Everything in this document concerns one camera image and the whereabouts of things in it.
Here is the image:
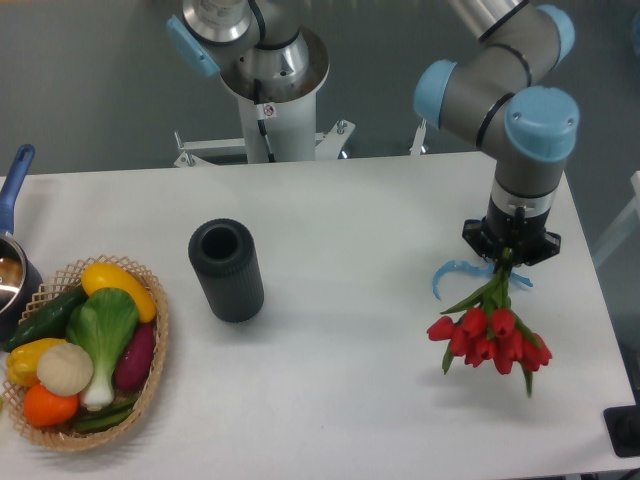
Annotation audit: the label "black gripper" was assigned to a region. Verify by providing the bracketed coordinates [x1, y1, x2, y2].
[462, 182, 562, 265]

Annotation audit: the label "red tulip bouquet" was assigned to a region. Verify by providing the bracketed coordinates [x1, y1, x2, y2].
[426, 249, 553, 396]

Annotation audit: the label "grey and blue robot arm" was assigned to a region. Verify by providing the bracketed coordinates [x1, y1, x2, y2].
[166, 1, 580, 265]

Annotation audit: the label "black device at table edge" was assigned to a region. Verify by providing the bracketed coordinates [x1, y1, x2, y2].
[603, 405, 639, 458]

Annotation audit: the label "dark grey ribbed vase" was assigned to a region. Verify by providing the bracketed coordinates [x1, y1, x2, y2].
[188, 218, 264, 323]

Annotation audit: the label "purple sweet potato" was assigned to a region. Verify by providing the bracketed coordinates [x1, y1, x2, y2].
[114, 324, 155, 392]

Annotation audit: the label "green bok choy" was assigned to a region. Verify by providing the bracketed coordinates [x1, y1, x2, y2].
[66, 288, 138, 412]

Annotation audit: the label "green bean pods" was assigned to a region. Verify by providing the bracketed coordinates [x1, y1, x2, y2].
[72, 398, 137, 434]

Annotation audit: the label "cream white garlic bulb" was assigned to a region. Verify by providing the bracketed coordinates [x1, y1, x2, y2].
[36, 343, 94, 397]

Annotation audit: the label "dark green cucumber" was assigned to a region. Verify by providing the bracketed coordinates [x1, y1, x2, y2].
[4, 286, 87, 352]

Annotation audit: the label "woven wicker basket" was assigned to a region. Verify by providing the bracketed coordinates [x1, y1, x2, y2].
[3, 255, 169, 452]

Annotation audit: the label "orange fruit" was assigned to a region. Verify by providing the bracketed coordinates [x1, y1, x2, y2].
[23, 384, 79, 427]

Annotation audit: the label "yellow bell pepper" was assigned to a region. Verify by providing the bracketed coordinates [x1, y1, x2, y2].
[6, 338, 65, 388]

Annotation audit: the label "white frame at right edge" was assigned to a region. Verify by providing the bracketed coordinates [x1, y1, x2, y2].
[592, 171, 639, 268]

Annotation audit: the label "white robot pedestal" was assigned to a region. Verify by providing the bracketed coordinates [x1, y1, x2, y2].
[172, 27, 356, 169]

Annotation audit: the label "blue handled saucepan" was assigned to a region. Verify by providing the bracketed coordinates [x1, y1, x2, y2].
[1, 144, 42, 342]

